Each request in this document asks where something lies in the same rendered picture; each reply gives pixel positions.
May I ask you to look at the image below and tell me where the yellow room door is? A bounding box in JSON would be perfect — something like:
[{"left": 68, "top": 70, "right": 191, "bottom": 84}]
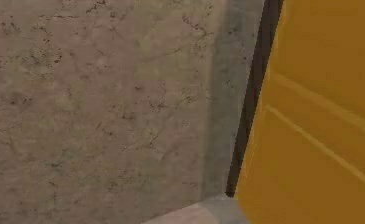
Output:
[{"left": 225, "top": 0, "right": 365, "bottom": 224}]

